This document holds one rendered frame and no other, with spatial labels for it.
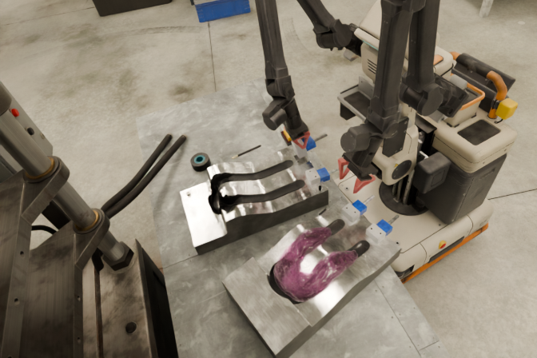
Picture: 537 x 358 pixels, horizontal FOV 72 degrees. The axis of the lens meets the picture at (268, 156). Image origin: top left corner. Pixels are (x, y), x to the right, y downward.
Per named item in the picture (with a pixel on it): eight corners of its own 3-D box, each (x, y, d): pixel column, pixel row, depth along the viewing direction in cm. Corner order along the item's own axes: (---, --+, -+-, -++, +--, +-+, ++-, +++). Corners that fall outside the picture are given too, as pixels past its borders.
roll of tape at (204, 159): (188, 166, 158) (186, 161, 155) (201, 155, 162) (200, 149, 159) (200, 174, 154) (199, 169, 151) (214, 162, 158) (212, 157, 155)
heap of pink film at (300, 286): (324, 223, 124) (323, 209, 118) (363, 259, 114) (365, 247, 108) (263, 270, 115) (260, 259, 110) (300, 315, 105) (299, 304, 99)
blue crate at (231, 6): (247, -2, 448) (244, -21, 431) (251, 13, 419) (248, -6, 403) (197, 8, 446) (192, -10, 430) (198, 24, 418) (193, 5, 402)
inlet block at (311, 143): (324, 136, 141) (322, 125, 137) (331, 143, 137) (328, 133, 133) (294, 151, 140) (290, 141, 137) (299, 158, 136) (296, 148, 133)
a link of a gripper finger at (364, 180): (351, 200, 112) (363, 176, 107) (336, 184, 116) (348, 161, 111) (366, 196, 116) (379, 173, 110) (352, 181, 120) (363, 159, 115)
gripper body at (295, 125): (292, 139, 126) (287, 123, 122) (282, 125, 134) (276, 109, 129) (309, 131, 127) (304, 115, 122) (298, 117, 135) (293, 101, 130)
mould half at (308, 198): (300, 157, 153) (297, 134, 143) (328, 204, 136) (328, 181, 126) (184, 200, 146) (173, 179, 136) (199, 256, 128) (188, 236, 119)
